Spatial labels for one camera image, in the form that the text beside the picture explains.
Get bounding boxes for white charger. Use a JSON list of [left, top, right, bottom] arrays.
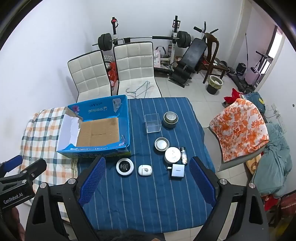
[[167, 164, 186, 179]]

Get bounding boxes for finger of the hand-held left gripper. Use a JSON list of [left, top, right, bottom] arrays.
[[0, 155, 23, 174], [13, 159, 48, 184]]

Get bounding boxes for black weight bench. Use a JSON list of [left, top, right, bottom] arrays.
[[168, 37, 208, 88]]

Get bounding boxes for red plastic bag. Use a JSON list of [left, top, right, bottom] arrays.
[[107, 61, 118, 90]]

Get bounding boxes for tin with perforated metal lid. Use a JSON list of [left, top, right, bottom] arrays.
[[162, 111, 180, 129]]

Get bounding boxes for white compact with black label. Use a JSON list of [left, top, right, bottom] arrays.
[[116, 158, 135, 175]]

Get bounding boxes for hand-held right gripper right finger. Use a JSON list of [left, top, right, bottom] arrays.
[[189, 156, 271, 241]]

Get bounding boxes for teal blanket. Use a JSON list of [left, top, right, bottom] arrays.
[[250, 91, 291, 198]]

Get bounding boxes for gold tape roll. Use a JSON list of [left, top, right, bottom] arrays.
[[154, 137, 169, 152]]

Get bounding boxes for orange floral blanket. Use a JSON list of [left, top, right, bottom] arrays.
[[209, 98, 270, 163]]

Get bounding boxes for white barbell rack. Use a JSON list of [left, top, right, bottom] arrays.
[[110, 15, 181, 64]]

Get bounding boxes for white cream jar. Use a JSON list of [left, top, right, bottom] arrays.
[[164, 146, 182, 164]]

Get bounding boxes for plaid cloth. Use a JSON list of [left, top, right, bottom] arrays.
[[20, 107, 80, 205]]

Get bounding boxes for white padded chair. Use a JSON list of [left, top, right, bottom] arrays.
[[113, 41, 162, 99], [67, 49, 113, 103]]

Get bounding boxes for black barbell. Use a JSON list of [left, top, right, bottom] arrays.
[[92, 31, 192, 52]]

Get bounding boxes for white oval case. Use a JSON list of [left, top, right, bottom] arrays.
[[138, 164, 153, 177]]

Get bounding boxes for brown wooden chair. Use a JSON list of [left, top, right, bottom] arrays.
[[198, 32, 226, 84]]

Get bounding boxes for black exercise machine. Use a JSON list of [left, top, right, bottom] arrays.
[[227, 51, 274, 91]]

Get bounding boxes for blue cardboard box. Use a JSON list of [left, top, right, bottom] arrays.
[[57, 95, 132, 159]]

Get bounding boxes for small glass bottle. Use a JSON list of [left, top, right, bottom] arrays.
[[180, 146, 188, 165]]

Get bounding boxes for grey chair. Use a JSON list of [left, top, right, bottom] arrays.
[[203, 125, 264, 172]]

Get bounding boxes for clear acrylic box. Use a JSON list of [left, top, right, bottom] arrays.
[[144, 113, 162, 133]]

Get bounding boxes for blue striped tablecloth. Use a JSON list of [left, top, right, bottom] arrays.
[[77, 97, 216, 234]]

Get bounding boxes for black trash bin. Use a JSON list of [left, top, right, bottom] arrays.
[[206, 75, 224, 94]]

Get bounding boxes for red cloth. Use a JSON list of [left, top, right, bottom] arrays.
[[223, 88, 242, 105]]

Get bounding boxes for wire hangers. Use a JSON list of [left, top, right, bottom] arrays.
[[126, 81, 154, 99]]

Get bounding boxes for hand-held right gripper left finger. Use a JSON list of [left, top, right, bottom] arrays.
[[24, 155, 107, 241]]

